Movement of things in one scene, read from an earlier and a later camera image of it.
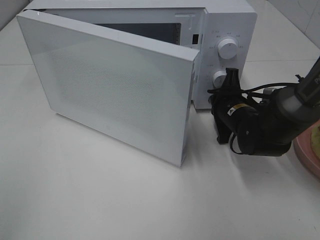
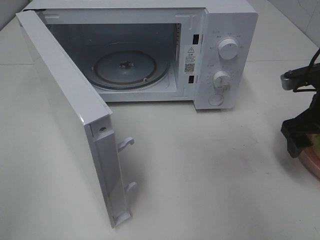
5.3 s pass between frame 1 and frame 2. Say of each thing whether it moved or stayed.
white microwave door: moved
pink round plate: stayed
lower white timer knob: stayed
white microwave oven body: stayed
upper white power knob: stayed
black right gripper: moved
